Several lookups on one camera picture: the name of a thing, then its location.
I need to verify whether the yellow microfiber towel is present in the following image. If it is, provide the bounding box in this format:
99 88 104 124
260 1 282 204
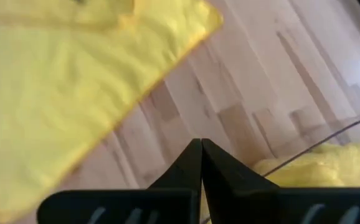
0 0 224 223
253 141 360 188

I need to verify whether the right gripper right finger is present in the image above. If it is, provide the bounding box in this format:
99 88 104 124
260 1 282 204
201 138 360 224

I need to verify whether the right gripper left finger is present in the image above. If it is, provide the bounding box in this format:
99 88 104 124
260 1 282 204
36 138 203 224

